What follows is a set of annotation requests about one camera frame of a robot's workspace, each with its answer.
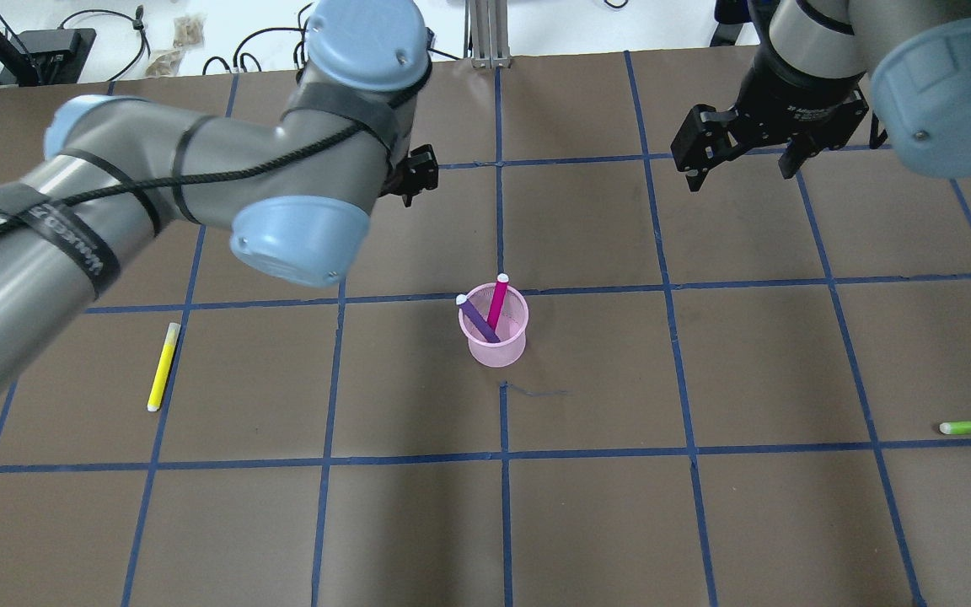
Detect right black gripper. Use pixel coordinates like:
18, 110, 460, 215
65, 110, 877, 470
671, 59, 870, 193

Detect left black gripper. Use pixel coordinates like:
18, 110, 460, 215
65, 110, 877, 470
380, 143, 440, 207

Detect pink marker pen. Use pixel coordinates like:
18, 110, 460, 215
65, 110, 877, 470
486, 273, 510, 330

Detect purple marker pen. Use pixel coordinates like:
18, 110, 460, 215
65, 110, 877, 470
455, 293, 501, 343

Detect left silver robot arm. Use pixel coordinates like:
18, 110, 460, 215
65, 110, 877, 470
0, 1, 438, 393

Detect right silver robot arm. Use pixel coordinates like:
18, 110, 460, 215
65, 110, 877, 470
670, 1, 971, 191

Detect pink mesh cup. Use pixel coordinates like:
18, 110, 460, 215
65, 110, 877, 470
456, 279, 529, 368

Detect black power adapter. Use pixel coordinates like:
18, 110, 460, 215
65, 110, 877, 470
709, 0, 751, 47

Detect yellow marker pen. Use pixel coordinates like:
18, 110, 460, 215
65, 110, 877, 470
146, 322, 181, 412

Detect aluminium frame post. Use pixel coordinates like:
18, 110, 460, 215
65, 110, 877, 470
464, 1, 512, 70

